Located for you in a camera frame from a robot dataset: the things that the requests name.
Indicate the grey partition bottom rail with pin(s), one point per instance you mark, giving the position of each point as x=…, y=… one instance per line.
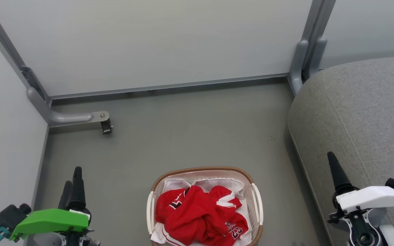
x=169, y=86

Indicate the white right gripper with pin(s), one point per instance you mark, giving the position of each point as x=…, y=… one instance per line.
x=371, y=198

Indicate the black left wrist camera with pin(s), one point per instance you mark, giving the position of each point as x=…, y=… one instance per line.
x=10, y=217

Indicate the grey fabric sofa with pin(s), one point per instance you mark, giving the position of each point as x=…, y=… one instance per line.
x=354, y=112

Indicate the white cloth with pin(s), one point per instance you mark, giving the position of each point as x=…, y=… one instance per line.
x=180, y=184

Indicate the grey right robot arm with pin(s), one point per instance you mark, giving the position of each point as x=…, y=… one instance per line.
x=364, y=237

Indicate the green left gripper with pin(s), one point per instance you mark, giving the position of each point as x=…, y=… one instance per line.
x=50, y=220

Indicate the black caster wheel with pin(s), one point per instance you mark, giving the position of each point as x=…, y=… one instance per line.
x=106, y=127

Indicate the white laundry basket brown rim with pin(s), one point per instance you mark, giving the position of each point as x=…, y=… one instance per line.
x=202, y=169

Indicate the grey partition post short feet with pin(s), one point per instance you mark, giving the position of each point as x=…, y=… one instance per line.
x=299, y=65

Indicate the red basketball jersey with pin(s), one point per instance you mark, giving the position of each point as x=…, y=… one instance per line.
x=197, y=215

